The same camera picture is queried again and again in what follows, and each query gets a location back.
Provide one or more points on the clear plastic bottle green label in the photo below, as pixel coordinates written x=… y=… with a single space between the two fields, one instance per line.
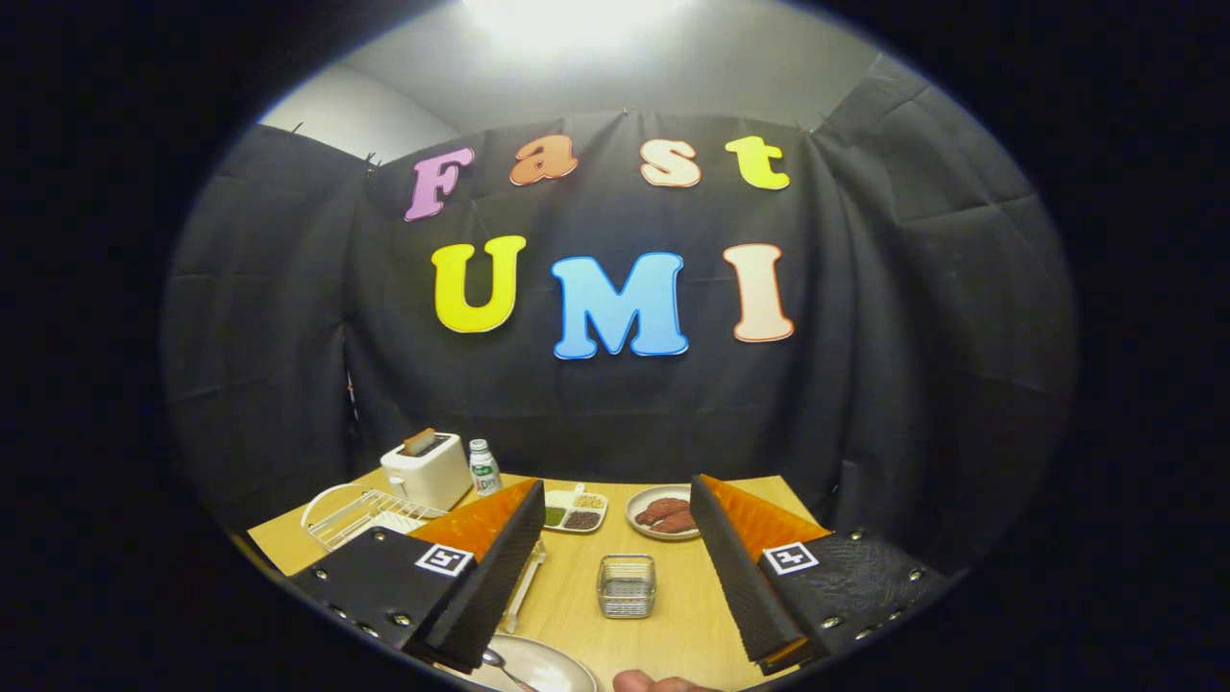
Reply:
x=484 y=471

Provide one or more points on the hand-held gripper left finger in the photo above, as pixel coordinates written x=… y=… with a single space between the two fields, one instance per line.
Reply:
x=495 y=577

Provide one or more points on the brown toast slice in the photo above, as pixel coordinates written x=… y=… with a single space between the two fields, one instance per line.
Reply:
x=419 y=442

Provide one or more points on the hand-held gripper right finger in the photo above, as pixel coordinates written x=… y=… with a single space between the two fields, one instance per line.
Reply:
x=745 y=586

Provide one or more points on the white divided dish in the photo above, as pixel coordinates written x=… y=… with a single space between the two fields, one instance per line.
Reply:
x=567 y=500

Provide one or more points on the black backdrop cloth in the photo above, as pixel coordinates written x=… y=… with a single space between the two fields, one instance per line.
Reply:
x=625 y=413

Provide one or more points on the red meat piece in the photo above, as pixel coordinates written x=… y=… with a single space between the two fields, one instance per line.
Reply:
x=663 y=507
x=677 y=522

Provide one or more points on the white toaster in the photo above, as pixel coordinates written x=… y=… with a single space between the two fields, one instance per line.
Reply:
x=432 y=476

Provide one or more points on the yellow bean pile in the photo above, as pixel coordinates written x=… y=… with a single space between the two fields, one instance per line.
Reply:
x=589 y=501

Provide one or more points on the beige plate with meat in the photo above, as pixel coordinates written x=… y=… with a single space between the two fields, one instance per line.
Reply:
x=642 y=495

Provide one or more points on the green bean pile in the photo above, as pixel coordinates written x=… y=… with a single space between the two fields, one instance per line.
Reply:
x=554 y=516

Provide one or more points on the beige round plate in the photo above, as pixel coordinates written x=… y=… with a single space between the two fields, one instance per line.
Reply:
x=557 y=668

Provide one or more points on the dark red bean pile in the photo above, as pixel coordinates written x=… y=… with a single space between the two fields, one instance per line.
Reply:
x=581 y=520

